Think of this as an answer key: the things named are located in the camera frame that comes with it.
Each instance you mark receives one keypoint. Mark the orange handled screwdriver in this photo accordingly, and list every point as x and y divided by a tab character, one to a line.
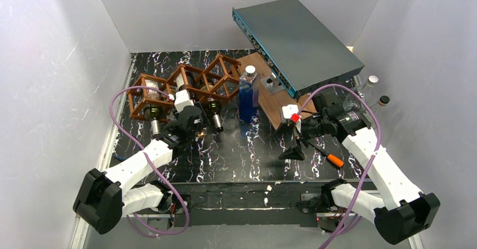
339	163

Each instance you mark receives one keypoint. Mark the blue glass bottle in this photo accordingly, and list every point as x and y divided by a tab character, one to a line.
248	94

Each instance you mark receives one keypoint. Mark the green bottle silver cap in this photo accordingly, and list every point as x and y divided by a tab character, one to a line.
153	112

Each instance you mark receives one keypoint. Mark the brown wooden wine rack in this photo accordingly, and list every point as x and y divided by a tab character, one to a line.
217	83

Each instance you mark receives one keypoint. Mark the black base beam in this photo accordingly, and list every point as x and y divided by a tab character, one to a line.
256	203

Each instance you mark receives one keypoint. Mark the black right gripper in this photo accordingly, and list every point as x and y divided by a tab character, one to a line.
298	132

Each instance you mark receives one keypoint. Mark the clear bottle white label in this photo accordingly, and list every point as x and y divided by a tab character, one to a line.
380	104

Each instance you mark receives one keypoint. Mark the metal bracket on board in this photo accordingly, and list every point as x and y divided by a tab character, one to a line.
272	84

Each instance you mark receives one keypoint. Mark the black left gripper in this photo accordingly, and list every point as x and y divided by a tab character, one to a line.
193	120

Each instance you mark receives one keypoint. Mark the dark bottle gold cap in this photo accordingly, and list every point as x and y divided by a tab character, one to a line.
182	80

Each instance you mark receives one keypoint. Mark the wooden board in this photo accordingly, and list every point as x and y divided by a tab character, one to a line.
271	104

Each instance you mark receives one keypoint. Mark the clear glass bottle dark label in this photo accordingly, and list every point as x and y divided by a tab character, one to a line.
366	91

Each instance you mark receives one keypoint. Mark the teal network switch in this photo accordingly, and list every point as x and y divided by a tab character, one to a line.
299	49

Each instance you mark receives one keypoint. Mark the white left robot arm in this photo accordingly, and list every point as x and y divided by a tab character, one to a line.
166	146

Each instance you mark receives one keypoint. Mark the dark bottle black cap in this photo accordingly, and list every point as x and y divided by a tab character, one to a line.
213	108

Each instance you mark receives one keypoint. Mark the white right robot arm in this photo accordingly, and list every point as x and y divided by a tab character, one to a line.
401	210

